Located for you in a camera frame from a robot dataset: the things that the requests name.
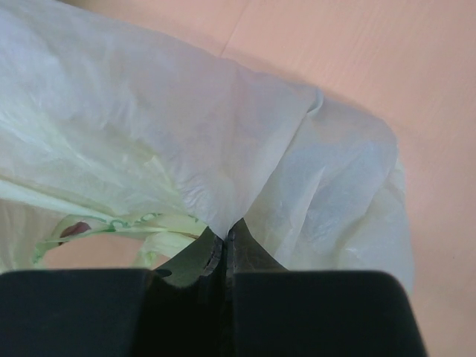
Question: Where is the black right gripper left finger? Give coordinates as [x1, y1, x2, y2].
[1, 231, 223, 356]

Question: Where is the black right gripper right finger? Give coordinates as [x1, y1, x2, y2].
[226, 221, 427, 356]

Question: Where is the light green plastic bag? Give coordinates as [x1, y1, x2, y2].
[1, 1, 414, 289]

